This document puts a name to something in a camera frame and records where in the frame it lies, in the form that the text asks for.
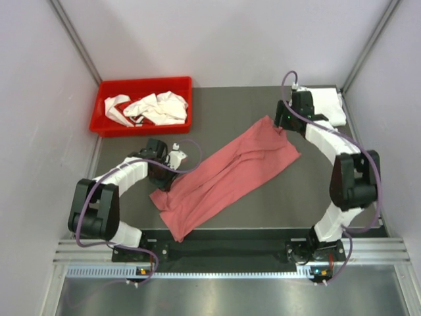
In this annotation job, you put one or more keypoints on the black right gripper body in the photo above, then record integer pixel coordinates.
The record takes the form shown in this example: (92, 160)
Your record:
(287, 121)

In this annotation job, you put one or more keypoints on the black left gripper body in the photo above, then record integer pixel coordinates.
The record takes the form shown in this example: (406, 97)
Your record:
(163, 177)

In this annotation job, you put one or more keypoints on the pink t shirt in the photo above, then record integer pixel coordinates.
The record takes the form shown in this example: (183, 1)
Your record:
(246, 163)

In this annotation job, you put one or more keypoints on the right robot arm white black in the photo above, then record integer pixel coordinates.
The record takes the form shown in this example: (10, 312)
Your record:
(354, 180)

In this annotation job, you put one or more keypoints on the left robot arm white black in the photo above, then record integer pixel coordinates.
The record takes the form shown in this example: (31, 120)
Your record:
(95, 210)

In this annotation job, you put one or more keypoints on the folded white t shirt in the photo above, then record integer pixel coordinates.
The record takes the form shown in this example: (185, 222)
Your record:
(328, 102)

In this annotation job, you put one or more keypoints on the white and red t shirt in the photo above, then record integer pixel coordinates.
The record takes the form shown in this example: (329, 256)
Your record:
(160, 109)

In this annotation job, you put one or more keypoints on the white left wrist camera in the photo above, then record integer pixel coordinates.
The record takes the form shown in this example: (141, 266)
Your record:
(175, 157)

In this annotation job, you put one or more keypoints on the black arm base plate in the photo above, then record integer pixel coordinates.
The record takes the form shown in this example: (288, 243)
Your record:
(285, 245)

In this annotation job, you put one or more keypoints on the grey slotted cable duct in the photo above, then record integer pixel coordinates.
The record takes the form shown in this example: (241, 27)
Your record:
(138, 273)

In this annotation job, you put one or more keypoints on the right aluminium corner post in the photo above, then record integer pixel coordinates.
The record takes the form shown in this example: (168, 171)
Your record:
(374, 36)

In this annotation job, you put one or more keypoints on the aluminium corner post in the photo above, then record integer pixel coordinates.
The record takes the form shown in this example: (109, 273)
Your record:
(65, 21)
(374, 36)

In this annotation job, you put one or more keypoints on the aluminium frame rail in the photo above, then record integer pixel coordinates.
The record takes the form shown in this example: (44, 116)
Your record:
(360, 251)

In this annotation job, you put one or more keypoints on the left aluminium corner post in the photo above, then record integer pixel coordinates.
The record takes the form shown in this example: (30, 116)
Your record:
(65, 21)

